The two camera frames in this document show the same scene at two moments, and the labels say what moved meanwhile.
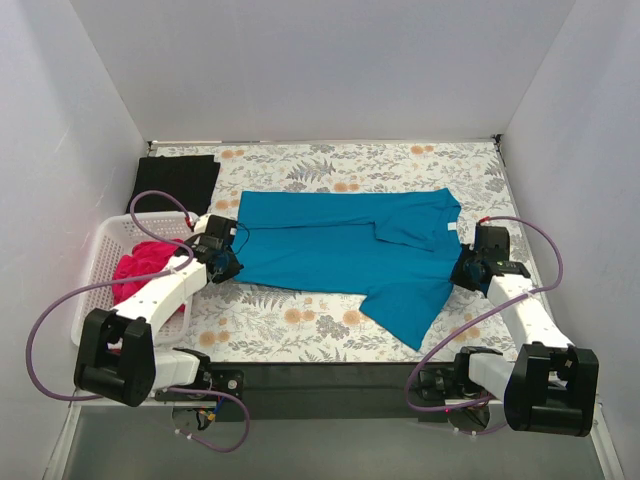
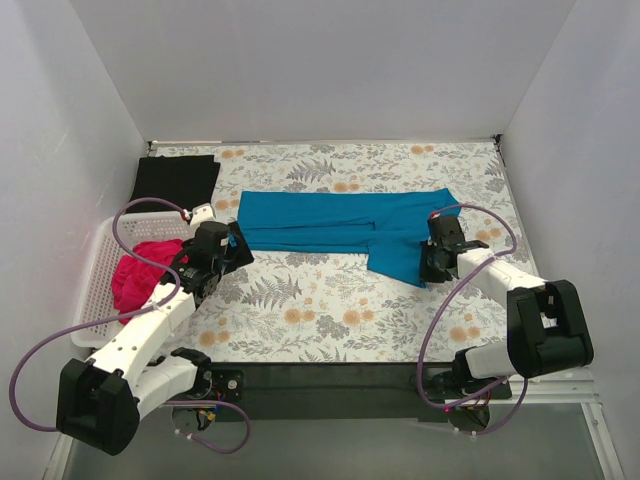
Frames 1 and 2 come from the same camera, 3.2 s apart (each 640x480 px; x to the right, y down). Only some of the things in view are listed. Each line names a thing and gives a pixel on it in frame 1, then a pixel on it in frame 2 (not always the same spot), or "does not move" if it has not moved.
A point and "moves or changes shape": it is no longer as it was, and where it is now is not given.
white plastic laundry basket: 114,238 does not move
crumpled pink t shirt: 145,258 does not move
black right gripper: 463,272 to 431,265
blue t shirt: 393,249 moves or changes shape
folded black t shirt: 188,179 does not move
